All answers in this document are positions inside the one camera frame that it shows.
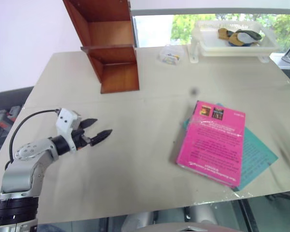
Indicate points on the pink book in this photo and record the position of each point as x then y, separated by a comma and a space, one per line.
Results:
211, 143

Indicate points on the yellow grey cloth bundle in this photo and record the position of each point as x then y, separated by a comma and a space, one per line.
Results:
239, 36

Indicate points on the white plastic basket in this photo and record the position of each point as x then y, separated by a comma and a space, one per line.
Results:
232, 39

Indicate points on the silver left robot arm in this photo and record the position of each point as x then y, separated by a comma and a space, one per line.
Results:
26, 160

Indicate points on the small clear plastic box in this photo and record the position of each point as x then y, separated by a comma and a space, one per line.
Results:
170, 55

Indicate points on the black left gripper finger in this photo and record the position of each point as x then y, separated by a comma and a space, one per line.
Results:
101, 136
89, 122

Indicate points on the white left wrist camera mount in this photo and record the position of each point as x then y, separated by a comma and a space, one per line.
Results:
65, 125

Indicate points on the teal book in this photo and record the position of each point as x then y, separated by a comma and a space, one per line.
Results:
255, 157

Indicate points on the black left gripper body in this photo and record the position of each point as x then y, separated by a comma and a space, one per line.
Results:
79, 137

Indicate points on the grey red power tool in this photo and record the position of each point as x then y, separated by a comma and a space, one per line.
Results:
3, 119

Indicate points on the brown wooden shelf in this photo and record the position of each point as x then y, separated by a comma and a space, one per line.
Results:
108, 46

